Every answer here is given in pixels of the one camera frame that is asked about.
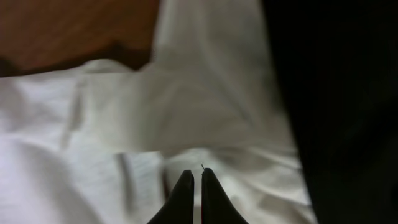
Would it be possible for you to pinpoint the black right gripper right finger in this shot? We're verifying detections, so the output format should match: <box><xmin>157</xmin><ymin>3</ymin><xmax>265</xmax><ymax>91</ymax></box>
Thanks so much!
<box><xmin>201</xmin><ymin>168</ymin><xmax>248</xmax><ymax>224</ymax></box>

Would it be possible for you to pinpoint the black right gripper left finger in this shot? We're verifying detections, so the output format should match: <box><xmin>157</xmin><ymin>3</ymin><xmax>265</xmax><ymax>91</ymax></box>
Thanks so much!
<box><xmin>147</xmin><ymin>170</ymin><xmax>195</xmax><ymax>224</ymax></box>

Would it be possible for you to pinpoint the white printed t-shirt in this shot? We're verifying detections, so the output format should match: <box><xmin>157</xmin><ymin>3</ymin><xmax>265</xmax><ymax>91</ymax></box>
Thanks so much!
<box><xmin>1</xmin><ymin>1</ymin><xmax>316</xmax><ymax>223</ymax></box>

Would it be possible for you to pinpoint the dark navy striped garment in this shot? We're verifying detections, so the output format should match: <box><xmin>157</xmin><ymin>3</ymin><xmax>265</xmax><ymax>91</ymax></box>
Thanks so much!
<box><xmin>264</xmin><ymin>0</ymin><xmax>397</xmax><ymax>224</ymax></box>

